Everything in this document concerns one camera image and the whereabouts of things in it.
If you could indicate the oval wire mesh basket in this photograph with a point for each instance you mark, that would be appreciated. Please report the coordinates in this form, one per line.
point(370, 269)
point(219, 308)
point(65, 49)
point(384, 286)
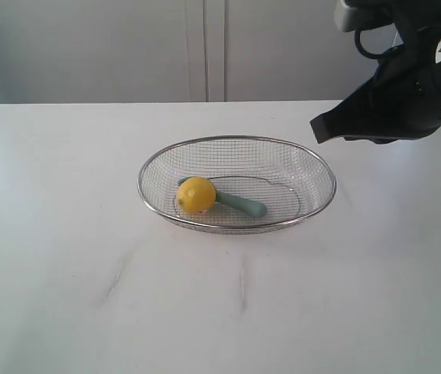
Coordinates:
point(292, 181)

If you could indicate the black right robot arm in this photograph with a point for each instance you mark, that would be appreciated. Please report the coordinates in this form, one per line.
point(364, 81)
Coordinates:
point(402, 101)

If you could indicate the yellow lemon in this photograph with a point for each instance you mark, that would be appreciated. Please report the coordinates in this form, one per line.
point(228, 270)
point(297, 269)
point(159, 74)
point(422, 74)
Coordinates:
point(195, 195)

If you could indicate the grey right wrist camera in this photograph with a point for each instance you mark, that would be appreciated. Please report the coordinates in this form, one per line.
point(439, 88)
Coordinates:
point(349, 16)

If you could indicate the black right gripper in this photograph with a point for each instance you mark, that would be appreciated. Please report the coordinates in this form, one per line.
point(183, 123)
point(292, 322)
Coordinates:
point(403, 100)

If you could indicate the white cabinet doors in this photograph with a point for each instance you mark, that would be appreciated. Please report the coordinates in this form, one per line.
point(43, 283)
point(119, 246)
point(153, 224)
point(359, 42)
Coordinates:
point(175, 51)

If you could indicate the teal handled peeler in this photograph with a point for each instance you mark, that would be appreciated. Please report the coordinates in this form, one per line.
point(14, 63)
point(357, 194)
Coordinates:
point(247, 206)

